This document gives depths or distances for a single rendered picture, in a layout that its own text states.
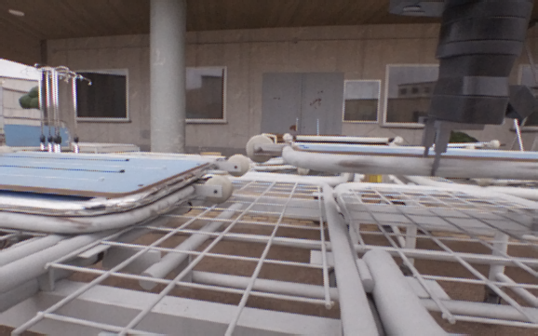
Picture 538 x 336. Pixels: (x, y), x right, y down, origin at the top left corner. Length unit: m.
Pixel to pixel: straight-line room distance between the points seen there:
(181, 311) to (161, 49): 4.93
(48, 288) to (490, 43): 0.54
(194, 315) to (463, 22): 0.40
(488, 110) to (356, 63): 6.40
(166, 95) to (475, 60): 4.79
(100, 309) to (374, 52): 6.72
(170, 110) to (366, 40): 4.51
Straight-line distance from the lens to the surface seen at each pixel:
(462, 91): 0.33
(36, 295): 0.45
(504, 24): 0.34
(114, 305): 0.38
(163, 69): 5.05
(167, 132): 4.90
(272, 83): 6.58
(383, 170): 0.33
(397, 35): 7.05
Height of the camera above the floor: 0.64
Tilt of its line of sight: 6 degrees down
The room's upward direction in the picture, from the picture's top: 2 degrees clockwise
